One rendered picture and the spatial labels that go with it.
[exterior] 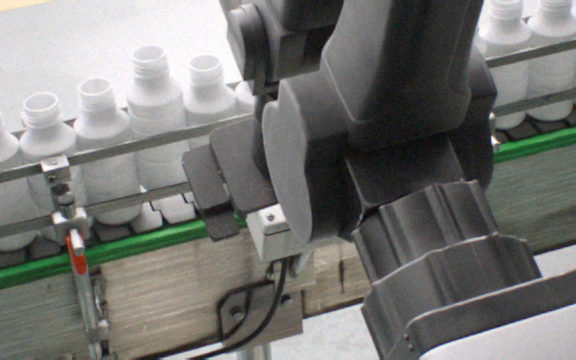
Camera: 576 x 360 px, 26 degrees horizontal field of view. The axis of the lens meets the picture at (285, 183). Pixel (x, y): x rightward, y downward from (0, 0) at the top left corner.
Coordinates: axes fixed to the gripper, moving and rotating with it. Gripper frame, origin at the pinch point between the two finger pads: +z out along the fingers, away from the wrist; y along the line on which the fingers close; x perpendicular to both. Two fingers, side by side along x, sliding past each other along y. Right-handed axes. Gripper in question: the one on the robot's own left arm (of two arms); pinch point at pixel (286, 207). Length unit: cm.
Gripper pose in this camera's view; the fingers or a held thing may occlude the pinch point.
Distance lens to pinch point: 92.9
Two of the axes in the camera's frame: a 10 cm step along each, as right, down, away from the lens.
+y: -9.3, 3.0, -2.0
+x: 3.6, 8.4, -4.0
